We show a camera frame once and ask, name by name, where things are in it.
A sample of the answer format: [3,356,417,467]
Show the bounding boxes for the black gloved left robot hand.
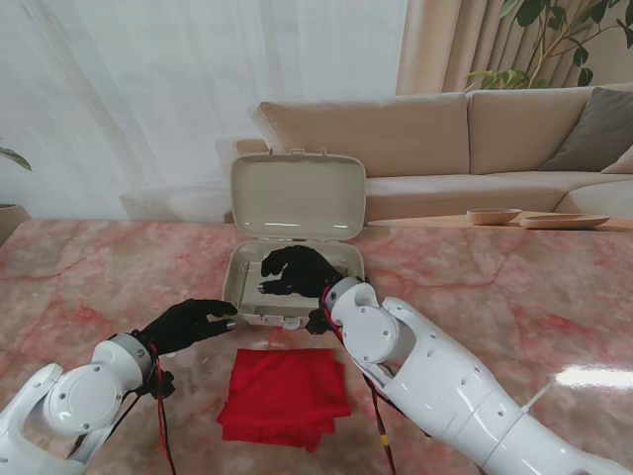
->
[141,298,239,358]

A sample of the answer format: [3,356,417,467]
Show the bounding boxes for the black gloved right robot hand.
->
[259,244,348,301]

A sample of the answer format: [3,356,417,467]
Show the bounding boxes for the beige translucent suitcase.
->
[221,146,368,332]

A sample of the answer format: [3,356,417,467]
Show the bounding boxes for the red shirt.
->
[216,347,353,454]

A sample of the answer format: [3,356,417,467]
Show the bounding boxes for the light wooden coffee table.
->
[366,211,633,232]

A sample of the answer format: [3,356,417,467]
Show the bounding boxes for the beige corner sofa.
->
[121,81,633,227]

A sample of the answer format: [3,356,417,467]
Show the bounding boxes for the wooden bowl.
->
[466,207,523,227]

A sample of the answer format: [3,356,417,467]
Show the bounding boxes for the beige plant pot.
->
[0,202,32,247]

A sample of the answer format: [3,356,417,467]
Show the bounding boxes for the white sheer curtain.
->
[0,0,411,222]

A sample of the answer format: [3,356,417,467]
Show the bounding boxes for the green plant with long leaf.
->
[0,138,33,172]

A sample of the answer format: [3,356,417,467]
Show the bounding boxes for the flat wooden tray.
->
[518,212,612,230]

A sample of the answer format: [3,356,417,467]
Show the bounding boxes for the beige pleated curtain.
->
[395,0,602,96]

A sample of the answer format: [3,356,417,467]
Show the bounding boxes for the grey sofa cushion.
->
[541,86,633,173]

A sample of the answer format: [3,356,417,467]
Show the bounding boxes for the beige sofa cushion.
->
[600,146,633,175]

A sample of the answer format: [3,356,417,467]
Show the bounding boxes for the tall green leafy plant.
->
[464,0,633,91]

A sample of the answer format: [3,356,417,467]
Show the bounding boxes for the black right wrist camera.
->
[305,309,331,336]

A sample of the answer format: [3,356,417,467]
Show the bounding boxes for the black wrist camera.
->
[305,309,331,336]
[134,369,176,398]

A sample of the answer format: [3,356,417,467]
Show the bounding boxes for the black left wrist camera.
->
[134,369,176,398]

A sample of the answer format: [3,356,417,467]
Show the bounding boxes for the red black left arm cable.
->
[66,343,178,475]

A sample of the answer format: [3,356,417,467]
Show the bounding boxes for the red black arm cable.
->
[318,285,431,475]
[66,343,178,475]

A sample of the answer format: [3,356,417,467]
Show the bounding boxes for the red black right arm cable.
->
[318,285,431,475]

